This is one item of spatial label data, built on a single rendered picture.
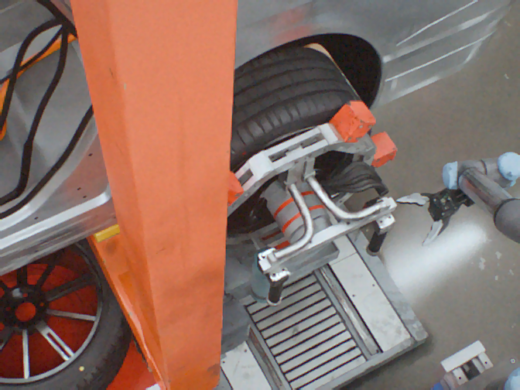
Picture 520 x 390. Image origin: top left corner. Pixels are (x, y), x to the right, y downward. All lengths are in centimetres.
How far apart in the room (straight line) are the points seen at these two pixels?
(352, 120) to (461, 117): 155
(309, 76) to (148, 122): 123
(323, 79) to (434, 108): 146
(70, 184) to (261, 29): 66
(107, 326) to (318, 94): 99
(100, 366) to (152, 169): 149
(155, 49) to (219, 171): 37
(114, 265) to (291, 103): 75
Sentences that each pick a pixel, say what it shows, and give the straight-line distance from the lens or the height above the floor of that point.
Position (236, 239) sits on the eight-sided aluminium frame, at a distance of 257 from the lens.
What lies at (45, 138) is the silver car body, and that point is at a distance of 239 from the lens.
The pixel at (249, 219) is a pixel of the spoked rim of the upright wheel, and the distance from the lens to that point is 265.
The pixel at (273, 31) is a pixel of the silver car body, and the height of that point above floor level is 139.
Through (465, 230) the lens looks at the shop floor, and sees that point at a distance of 348.
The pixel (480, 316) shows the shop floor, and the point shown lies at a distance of 335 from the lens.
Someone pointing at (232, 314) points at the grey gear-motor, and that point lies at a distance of 276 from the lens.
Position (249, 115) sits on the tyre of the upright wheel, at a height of 117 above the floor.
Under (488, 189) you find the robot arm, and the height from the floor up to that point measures 114.
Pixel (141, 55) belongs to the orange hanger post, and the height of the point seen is 222.
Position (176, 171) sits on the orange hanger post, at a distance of 125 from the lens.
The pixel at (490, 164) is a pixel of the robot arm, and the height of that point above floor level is 101.
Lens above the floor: 301
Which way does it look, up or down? 62 degrees down
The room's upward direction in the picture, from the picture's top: 7 degrees clockwise
